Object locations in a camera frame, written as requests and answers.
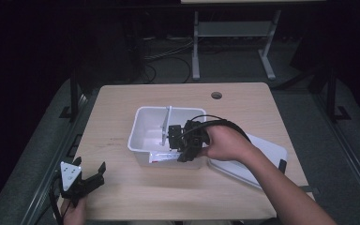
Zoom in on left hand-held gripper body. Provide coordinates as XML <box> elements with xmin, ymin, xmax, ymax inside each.
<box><xmin>57</xmin><ymin>160</ymin><xmax>105</xmax><ymax>208</ymax></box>

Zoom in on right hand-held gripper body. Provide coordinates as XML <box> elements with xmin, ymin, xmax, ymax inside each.
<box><xmin>160</xmin><ymin>105</ymin><xmax>212</xmax><ymax>152</ymax></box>

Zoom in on white ointment tube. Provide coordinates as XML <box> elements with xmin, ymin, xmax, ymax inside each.
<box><xmin>149</xmin><ymin>152</ymin><xmax>182</xmax><ymax>164</ymax></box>

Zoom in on white plastic storage box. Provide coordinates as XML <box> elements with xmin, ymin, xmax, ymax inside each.
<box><xmin>127</xmin><ymin>106</ymin><xmax>208</xmax><ymax>171</ymax></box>

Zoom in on white box lid black handle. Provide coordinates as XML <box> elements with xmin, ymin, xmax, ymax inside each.
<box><xmin>207</xmin><ymin>132</ymin><xmax>289</xmax><ymax>191</ymax></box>

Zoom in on person's right hand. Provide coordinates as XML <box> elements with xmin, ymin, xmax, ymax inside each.
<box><xmin>199</xmin><ymin>124</ymin><xmax>257</xmax><ymax>163</ymax></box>

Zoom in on person's left hand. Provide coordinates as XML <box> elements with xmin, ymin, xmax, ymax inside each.
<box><xmin>60</xmin><ymin>196</ymin><xmax>88</xmax><ymax>225</ymax></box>

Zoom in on aluminium rail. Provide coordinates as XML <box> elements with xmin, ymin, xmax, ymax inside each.
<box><xmin>20</xmin><ymin>90</ymin><xmax>99</xmax><ymax>225</ymax></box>
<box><xmin>312</xmin><ymin>92</ymin><xmax>360</xmax><ymax>217</ymax></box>

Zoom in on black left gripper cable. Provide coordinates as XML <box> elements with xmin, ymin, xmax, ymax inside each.
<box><xmin>48</xmin><ymin>172</ymin><xmax>64</xmax><ymax>225</ymax></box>

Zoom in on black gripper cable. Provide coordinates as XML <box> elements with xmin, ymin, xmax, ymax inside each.
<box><xmin>181</xmin><ymin>113</ymin><xmax>251</xmax><ymax>143</ymax></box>
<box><xmin>48</xmin><ymin>172</ymin><xmax>64</xmax><ymax>225</ymax></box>

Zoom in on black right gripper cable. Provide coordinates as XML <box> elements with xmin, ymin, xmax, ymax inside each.
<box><xmin>181</xmin><ymin>113</ymin><xmax>251</xmax><ymax>143</ymax></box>

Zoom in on black metal post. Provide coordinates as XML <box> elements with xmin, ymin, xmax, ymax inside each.
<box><xmin>59</xmin><ymin>69</ymin><xmax>80</xmax><ymax>123</ymax></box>
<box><xmin>326</xmin><ymin>69</ymin><xmax>352</xmax><ymax>124</ymax></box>

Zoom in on black floor cables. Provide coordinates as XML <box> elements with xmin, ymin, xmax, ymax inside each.
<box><xmin>140</xmin><ymin>37</ymin><xmax>195</xmax><ymax>84</ymax></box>

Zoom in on white metal table frame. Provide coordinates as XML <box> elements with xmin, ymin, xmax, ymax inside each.
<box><xmin>181</xmin><ymin>0</ymin><xmax>326</xmax><ymax>82</ymax></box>

